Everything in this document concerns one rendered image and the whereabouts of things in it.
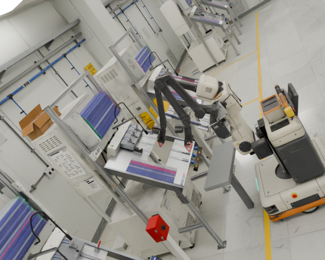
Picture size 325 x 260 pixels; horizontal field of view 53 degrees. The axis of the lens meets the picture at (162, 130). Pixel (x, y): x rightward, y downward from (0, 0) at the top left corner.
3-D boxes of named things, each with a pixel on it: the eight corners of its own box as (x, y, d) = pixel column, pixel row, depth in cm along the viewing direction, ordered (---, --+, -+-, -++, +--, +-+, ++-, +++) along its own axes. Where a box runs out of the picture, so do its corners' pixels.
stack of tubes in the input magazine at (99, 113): (120, 110, 330) (103, 89, 321) (101, 139, 288) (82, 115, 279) (111, 115, 336) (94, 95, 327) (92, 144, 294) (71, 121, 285)
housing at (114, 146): (130, 132, 344) (131, 121, 336) (114, 161, 304) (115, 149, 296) (123, 130, 345) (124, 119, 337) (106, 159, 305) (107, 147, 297)
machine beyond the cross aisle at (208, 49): (242, 41, 770) (200, -34, 705) (242, 53, 703) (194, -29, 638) (193, 68, 834) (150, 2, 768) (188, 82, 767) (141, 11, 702)
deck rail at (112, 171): (182, 191, 283) (183, 186, 279) (181, 193, 281) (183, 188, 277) (103, 171, 290) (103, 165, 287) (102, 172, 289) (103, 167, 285)
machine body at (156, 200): (205, 198, 374) (175, 159, 353) (196, 249, 317) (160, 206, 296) (159, 213, 404) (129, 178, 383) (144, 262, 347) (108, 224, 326)
